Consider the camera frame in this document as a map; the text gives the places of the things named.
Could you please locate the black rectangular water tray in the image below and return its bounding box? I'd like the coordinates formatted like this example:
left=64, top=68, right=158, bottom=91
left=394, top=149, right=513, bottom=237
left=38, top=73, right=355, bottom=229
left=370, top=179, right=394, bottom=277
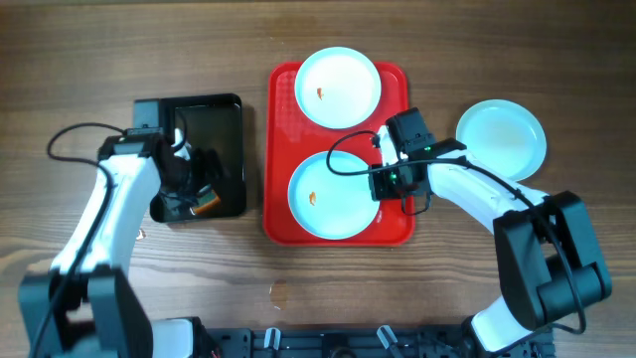
left=150, top=93, right=246, bottom=224

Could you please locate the left black cable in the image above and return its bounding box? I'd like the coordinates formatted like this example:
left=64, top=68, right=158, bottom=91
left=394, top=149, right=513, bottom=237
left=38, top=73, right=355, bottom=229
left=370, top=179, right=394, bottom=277
left=27, top=121, right=130, bottom=358

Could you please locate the light blue plate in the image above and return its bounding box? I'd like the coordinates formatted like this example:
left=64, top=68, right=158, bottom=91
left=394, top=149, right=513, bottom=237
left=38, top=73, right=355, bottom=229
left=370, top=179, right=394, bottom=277
left=455, top=99, right=548, bottom=181
left=287, top=151, right=380, bottom=241
left=294, top=47, right=382, bottom=129

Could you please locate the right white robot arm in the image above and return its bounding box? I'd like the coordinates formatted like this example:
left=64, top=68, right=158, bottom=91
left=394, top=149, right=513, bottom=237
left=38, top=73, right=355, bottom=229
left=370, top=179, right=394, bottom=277
left=369, top=108, right=612, bottom=357

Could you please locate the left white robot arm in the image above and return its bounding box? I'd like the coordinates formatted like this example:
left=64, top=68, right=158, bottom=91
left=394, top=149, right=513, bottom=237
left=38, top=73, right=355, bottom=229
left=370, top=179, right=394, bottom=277
left=19, top=96, right=221, bottom=357

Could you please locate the red plastic tray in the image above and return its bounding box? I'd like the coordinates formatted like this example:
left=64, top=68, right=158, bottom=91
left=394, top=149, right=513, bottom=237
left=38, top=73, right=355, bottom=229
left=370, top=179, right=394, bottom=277
left=263, top=62, right=415, bottom=247

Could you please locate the green and orange sponge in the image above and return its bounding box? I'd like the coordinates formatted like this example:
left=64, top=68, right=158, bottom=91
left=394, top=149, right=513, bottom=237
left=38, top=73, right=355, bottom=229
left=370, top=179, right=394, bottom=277
left=191, top=185, right=221, bottom=216

